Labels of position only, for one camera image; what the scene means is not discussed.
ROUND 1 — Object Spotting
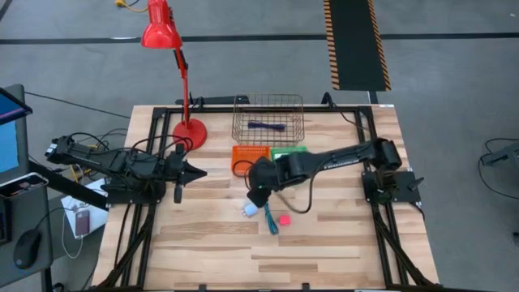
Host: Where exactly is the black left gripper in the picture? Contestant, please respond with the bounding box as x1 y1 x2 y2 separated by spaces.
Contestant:
165 144 208 204

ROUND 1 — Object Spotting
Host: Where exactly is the teal braided cable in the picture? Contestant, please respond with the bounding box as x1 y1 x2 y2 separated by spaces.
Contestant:
264 201 280 236

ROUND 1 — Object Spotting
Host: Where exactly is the blue braided cable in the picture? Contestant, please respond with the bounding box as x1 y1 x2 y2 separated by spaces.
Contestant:
247 121 287 132

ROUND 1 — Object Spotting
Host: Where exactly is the orange plastic basket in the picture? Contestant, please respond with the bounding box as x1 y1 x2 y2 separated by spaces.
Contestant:
231 145 272 177

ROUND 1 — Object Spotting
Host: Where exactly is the green plastic basket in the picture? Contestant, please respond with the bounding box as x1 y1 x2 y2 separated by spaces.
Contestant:
270 146 310 161

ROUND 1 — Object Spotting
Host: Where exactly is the red desk lamp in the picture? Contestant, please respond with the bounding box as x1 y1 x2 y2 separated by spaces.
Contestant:
140 0 208 152

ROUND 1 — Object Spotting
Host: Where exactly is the white paper sheet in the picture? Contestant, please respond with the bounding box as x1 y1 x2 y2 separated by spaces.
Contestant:
60 178 109 240

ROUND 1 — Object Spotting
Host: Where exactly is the dark red phone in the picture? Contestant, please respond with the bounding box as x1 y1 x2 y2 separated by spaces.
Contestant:
75 209 91 238

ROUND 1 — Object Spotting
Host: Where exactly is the black yellow striped floor mat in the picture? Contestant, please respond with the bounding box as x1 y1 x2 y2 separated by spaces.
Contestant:
323 0 392 92

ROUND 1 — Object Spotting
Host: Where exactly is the grey side desk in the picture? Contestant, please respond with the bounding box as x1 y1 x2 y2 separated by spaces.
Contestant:
0 172 54 291

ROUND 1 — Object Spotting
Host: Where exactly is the black computer mouse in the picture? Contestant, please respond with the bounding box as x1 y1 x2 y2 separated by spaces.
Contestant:
13 228 42 270

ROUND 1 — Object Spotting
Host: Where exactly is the computer monitor blue screen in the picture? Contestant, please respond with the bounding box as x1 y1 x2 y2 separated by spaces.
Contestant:
0 87 33 183

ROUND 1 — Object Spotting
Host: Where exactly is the metal wire basket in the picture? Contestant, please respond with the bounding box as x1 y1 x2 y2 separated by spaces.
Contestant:
231 93 306 148

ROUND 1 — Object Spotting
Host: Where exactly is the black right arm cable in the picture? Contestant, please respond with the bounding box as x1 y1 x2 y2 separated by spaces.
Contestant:
233 160 314 214

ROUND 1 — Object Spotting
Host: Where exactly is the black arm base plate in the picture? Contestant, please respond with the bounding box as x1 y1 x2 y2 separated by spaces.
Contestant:
100 178 167 206
362 170 425 204

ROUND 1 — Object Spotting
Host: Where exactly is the black aluminium table frame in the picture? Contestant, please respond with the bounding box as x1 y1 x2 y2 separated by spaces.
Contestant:
95 105 441 292

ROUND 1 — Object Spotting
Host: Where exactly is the yellow floor cable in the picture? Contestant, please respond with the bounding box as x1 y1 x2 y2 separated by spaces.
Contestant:
114 0 149 13

